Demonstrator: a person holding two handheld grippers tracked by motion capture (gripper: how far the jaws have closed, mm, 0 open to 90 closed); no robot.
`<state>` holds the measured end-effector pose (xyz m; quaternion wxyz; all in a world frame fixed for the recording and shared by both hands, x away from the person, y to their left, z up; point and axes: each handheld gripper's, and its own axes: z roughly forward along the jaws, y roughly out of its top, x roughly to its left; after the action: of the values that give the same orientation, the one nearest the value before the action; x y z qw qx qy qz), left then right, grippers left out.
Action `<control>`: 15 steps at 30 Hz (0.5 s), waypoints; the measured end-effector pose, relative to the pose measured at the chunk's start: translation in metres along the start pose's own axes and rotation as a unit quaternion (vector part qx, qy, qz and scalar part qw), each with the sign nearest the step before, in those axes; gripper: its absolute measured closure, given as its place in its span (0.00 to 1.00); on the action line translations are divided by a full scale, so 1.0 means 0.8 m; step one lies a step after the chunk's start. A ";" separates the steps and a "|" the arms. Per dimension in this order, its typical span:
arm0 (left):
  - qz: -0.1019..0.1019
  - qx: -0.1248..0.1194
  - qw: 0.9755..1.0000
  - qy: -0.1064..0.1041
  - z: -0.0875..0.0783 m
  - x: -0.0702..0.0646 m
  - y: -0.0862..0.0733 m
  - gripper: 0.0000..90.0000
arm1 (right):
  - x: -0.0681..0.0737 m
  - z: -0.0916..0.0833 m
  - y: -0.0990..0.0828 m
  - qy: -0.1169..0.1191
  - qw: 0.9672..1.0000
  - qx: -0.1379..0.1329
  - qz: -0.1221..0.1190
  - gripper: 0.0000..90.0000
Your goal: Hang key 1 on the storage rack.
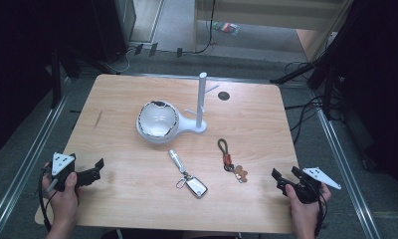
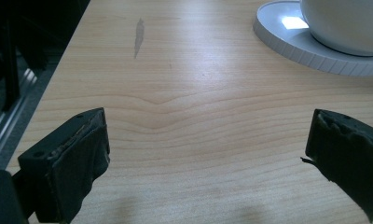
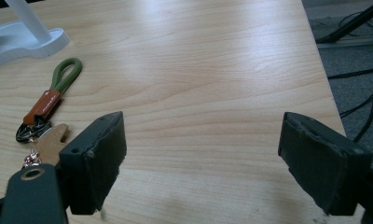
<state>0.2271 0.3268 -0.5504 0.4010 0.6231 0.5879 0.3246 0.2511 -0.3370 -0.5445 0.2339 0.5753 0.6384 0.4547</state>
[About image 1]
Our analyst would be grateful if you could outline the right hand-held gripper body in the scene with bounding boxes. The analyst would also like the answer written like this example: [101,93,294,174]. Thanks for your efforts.
[288,166,342,204]

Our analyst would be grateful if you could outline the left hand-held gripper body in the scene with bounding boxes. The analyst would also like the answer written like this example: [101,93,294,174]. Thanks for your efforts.
[50,151,79,193]

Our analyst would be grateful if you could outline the person's right hand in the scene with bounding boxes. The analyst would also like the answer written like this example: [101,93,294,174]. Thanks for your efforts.
[285,183,332,233]

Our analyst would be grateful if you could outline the person's left hand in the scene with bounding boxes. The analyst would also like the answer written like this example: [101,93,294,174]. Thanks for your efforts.
[42,162,81,230]

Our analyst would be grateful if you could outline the white key stand with bowl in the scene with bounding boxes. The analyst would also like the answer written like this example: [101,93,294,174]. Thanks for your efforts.
[135,72,220,144]

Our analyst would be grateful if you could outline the black metal stand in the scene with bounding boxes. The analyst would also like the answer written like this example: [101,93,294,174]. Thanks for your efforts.
[270,0,364,120]

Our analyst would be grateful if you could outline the black cabinet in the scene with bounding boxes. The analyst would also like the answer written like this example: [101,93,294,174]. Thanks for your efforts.
[89,0,137,64]

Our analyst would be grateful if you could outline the colourful packet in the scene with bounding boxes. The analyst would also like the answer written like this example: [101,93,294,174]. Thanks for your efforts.
[212,21,241,36]

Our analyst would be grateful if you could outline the light wooden furniture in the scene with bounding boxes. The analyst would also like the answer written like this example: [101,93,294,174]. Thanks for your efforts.
[192,0,354,63]

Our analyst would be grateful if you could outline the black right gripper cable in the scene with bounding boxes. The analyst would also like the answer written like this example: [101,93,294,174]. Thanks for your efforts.
[313,190,329,238]

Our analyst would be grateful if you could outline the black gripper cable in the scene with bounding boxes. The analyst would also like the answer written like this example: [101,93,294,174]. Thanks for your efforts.
[313,190,329,238]
[37,168,57,233]

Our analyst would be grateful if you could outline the metal floor rail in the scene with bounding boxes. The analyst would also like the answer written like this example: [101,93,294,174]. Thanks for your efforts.
[316,108,383,239]
[0,77,72,239]

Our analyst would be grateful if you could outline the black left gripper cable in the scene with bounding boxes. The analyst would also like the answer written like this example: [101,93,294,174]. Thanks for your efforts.
[37,168,57,233]

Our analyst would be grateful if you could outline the brown leather keychain with bear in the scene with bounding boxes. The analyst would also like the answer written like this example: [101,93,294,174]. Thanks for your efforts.
[217,137,249,184]

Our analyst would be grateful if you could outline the black floor cables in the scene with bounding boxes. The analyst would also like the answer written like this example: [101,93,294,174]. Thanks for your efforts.
[284,61,345,145]

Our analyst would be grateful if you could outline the black upright post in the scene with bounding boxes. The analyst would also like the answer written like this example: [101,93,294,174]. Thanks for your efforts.
[50,46,63,110]

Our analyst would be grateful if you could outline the silver car key with strap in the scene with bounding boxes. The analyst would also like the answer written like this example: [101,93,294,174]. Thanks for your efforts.
[168,148,209,200]

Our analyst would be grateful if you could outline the white floor cable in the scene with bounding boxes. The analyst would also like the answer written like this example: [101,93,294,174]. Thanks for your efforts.
[104,47,136,75]

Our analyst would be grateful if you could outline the black hanging cable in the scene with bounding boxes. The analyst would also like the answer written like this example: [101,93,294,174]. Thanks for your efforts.
[182,0,219,56]

